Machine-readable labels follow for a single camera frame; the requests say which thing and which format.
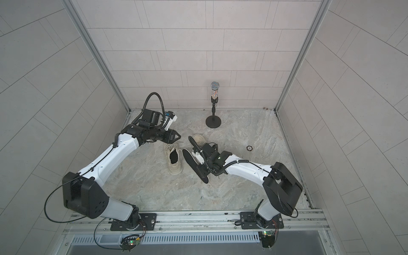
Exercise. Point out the white perforated vent strip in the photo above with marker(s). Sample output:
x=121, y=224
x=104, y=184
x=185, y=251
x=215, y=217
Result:
x=170, y=238

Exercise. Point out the aluminium mounting rail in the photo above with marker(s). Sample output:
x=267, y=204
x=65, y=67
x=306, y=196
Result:
x=206, y=221

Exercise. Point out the controller board with cables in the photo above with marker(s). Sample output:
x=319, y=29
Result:
x=130, y=242
x=267, y=239

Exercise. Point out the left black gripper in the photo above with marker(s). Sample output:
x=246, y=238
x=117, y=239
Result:
x=170, y=136

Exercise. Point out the black insole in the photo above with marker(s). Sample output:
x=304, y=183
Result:
x=200, y=170

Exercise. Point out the right controller board with cables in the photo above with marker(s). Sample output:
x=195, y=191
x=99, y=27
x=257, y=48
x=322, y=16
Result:
x=267, y=239

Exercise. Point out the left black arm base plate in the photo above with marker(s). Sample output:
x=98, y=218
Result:
x=139, y=222

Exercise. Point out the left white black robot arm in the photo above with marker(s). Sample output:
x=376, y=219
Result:
x=83, y=191

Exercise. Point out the black microphone stand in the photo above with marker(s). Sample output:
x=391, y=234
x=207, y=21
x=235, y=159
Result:
x=214, y=121

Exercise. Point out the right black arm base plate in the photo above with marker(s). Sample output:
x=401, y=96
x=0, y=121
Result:
x=251, y=220

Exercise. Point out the cream canvas sneaker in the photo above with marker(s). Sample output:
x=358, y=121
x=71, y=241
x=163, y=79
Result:
x=173, y=156
x=199, y=139

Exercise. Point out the left controller board with cables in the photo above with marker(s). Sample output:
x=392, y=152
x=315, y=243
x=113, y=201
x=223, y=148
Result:
x=130, y=242

